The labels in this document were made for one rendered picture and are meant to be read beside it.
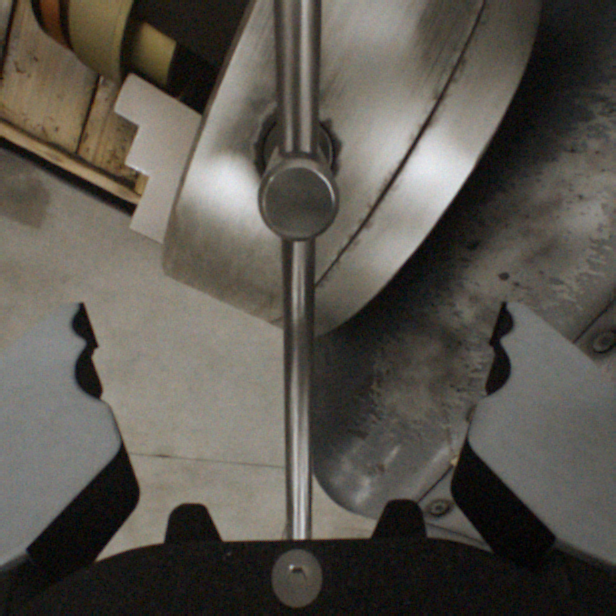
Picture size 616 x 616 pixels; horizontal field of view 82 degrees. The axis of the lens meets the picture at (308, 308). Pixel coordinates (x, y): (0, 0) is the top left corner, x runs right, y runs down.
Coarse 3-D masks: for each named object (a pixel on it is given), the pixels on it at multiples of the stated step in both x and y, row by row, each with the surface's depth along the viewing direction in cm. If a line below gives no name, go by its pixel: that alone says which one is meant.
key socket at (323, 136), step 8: (272, 128) 16; (320, 128) 16; (272, 136) 16; (320, 136) 16; (328, 136) 16; (264, 144) 16; (272, 144) 16; (320, 144) 17; (328, 144) 17; (264, 152) 17; (272, 152) 17; (328, 152) 17; (264, 160) 17; (328, 160) 17
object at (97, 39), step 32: (32, 0) 23; (64, 0) 23; (96, 0) 22; (128, 0) 22; (64, 32) 25; (96, 32) 23; (128, 32) 23; (160, 32) 24; (96, 64) 25; (128, 64) 25; (160, 64) 25; (192, 64) 30
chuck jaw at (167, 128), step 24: (120, 96) 26; (144, 96) 26; (168, 96) 26; (144, 120) 27; (168, 120) 27; (192, 120) 27; (144, 144) 27; (168, 144) 27; (144, 168) 28; (168, 168) 28; (144, 192) 28; (168, 192) 28; (144, 216) 29; (168, 216) 29
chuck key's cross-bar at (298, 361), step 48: (288, 0) 8; (288, 48) 9; (288, 96) 9; (288, 144) 10; (288, 240) 11; (288, 288) 12; (288, 336) 13; (288, 384) 14; (288, 432) 14; (288, 480) 15; (288, 528) 16
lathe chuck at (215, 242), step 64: (256, 0) 14; (384, 0) 15; (448, 0) 16; (256, 64) 15; (384, 64) 16; (448, 64) 16; (256, 128) 16; (384, 128) 16; (192, 192) 18; (256, 192) 18; (192, 256) 21; (256, 256) 20; (320, 256) 20
